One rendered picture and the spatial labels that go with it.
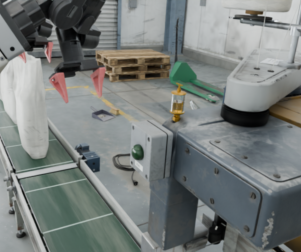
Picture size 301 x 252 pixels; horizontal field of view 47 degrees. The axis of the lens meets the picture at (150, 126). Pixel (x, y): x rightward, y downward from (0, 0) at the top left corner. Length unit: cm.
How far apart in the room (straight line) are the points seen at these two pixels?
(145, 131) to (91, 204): 152
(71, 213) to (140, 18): 753
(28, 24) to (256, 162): 57
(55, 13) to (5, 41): 13
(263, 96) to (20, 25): 53
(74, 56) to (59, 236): 115
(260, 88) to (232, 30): 741
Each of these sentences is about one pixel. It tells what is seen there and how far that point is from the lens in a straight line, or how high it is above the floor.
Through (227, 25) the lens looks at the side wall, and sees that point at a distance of 817.
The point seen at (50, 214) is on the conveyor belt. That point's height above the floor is 38.
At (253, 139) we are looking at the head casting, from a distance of 60.
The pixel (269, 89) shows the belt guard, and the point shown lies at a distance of 66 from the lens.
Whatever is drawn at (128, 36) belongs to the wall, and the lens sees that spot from 905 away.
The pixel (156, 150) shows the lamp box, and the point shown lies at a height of 130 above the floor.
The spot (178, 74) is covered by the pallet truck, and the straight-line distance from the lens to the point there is 629.
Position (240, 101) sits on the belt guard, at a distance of 65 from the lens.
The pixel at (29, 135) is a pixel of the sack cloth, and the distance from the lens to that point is 259.
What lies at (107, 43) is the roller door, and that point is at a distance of 876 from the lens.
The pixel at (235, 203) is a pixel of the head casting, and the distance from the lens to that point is 52.
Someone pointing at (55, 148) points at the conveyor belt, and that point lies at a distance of 279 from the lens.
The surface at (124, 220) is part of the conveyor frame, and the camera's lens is 196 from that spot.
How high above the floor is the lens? 156
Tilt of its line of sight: 21 degrees down
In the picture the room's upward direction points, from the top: 3 degrees clockwise
